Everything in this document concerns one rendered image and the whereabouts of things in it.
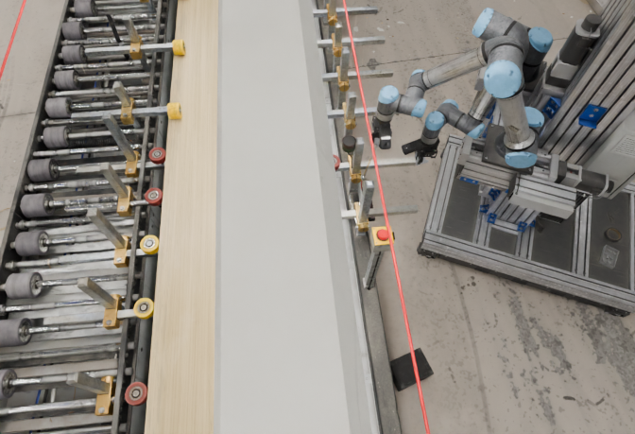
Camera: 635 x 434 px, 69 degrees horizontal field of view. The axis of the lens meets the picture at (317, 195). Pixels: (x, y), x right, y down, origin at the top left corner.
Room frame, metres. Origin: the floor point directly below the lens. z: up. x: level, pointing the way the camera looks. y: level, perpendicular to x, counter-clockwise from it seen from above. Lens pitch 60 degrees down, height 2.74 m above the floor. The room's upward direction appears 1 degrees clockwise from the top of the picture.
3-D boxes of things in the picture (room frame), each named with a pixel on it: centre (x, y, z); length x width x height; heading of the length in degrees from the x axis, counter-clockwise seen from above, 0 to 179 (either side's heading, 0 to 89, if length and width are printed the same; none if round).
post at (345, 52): (1.72, -0.13, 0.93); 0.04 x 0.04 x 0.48; 6
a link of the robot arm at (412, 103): (1.27, -0.38, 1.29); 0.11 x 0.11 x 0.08; 73
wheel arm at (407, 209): (1.02, -0.25, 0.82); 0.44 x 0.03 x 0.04; 96
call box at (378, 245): (0.71, -0.24, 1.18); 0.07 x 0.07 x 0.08; 6
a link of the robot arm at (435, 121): (1.30, -0.51, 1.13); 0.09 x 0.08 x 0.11; 141
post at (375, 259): (0.71, -0.24, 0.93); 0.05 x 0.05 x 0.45; 6
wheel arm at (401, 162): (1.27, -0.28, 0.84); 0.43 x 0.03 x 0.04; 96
